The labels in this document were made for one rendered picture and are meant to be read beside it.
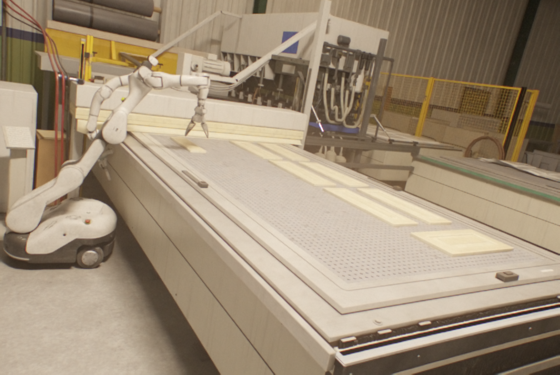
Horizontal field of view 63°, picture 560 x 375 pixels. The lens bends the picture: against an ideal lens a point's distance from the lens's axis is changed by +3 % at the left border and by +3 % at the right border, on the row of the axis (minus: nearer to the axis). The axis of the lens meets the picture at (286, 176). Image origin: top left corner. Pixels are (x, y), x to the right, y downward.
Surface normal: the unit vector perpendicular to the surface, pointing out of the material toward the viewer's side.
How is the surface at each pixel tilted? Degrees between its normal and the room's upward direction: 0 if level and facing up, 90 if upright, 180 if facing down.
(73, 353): 0
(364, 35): 90
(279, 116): 90
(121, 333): 0
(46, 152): 90
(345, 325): 0
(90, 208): 73
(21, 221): 90
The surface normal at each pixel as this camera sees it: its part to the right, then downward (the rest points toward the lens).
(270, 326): -0.84, -0.03
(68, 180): 0.36, 0.27
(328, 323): 0.18, -0.96
